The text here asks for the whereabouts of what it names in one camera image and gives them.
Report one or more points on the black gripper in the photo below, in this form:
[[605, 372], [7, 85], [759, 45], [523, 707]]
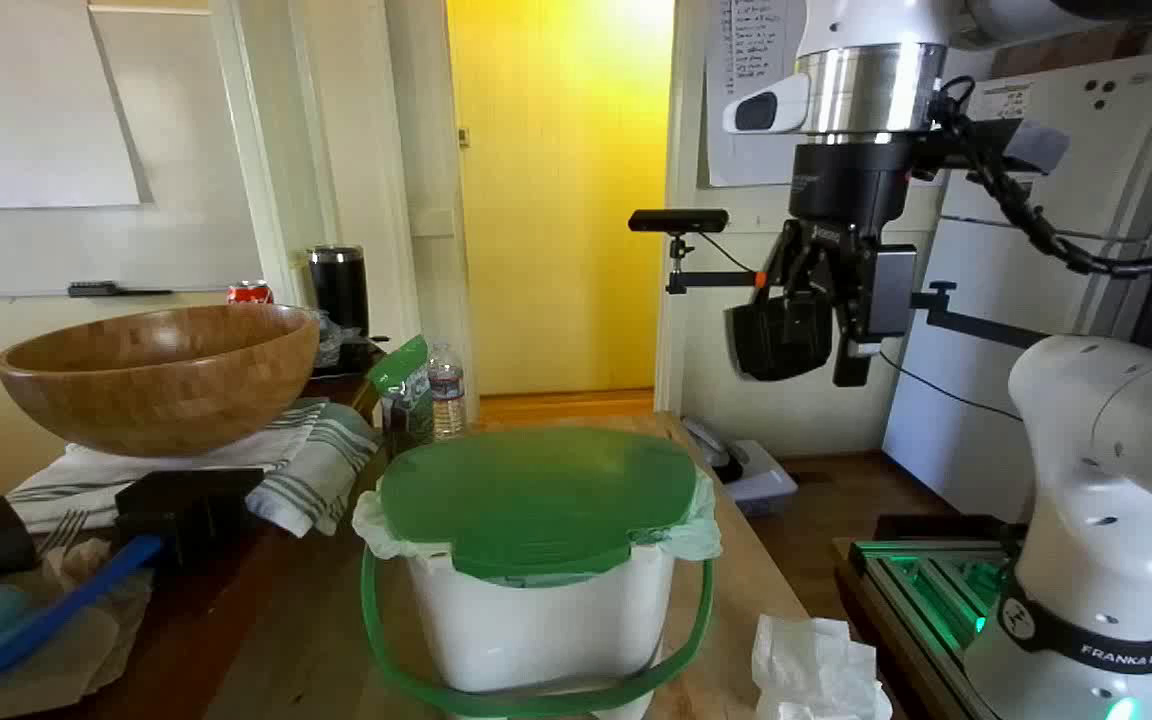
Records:
[[841, 201]]

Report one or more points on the green bin lid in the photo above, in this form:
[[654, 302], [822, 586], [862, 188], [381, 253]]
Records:
[[530, 454]]

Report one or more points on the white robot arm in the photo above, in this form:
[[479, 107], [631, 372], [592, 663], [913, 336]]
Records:
[[871, 107]]

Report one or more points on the white compost bin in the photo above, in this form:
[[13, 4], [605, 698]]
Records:
[[550, 643]]

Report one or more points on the black hanging bag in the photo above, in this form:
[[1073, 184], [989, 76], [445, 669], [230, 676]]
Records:
[[778, 336]]

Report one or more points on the white refrigerator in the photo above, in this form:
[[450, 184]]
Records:
[[949, 421]]

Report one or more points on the crumpled white paper towel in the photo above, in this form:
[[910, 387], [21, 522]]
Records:
[[812, 669]]

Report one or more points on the clear water bottle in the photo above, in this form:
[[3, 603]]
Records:
[[445, 379]]

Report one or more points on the green food package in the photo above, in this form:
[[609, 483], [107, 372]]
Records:
[[398, 395]]

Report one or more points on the black travel mug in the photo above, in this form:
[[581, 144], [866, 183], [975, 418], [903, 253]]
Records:
[[336, 284]]

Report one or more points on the striped dish towel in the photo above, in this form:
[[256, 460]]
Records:
[[305, 457]]

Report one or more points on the red soda can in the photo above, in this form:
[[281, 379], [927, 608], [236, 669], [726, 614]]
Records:
[[248, 295]]

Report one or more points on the black box on table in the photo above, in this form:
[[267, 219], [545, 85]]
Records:
[[194, 514]]

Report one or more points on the large wooden bowl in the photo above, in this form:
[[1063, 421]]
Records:
[[169, 382]]

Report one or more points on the black marker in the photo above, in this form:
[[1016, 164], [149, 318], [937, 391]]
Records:
[[110, 290]]

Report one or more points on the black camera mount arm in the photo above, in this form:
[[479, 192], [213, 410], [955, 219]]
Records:
[[802, 273]]

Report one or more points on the black stereo camera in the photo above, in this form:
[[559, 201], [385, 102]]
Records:
[[678, 222]]

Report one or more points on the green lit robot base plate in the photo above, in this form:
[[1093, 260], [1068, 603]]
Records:
[[937, 591]]

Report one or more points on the paper sheet on wall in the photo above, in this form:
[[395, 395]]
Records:
[[751, 45]]

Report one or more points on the green bin handle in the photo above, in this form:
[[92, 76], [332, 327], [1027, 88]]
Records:
[[450, 703]]

